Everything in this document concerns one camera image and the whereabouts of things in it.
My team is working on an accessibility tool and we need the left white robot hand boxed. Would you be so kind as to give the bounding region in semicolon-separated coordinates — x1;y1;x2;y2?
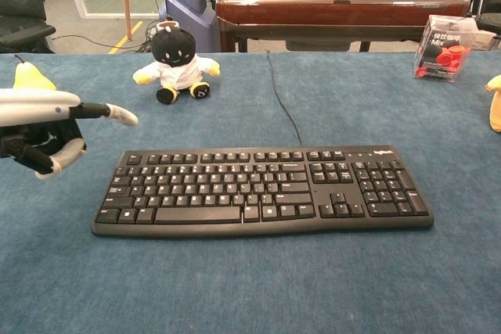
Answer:
0;87;139;181

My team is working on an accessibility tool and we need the black computer keyboard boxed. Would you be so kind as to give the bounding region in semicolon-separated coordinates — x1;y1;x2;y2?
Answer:
92;145;435;239

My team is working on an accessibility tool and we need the yellow toy pear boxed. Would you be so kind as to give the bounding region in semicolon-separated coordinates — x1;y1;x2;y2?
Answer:
13;54;58;91

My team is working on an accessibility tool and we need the black office chair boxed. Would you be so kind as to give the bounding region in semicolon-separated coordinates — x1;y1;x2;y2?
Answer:
0;0;57;54

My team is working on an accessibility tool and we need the black-headed plush doll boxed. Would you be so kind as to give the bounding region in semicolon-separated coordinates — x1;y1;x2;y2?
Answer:
132;25;222;106

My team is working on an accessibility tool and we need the blue felt table mat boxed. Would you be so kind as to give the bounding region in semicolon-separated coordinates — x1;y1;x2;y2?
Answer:
0;51;501;334

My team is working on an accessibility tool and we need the brown mahjong table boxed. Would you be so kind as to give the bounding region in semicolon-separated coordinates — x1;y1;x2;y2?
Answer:
214;0;471;53

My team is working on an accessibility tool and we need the clear box of red capsules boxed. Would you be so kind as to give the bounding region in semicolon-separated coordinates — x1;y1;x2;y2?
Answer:
413;14;481;84

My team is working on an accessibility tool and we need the yellow plush duck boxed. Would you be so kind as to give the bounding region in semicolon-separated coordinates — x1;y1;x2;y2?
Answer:
485;74;501;133

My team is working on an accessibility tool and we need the black keyboard cable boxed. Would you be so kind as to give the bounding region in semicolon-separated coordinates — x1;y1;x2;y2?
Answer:
265;51;304;148

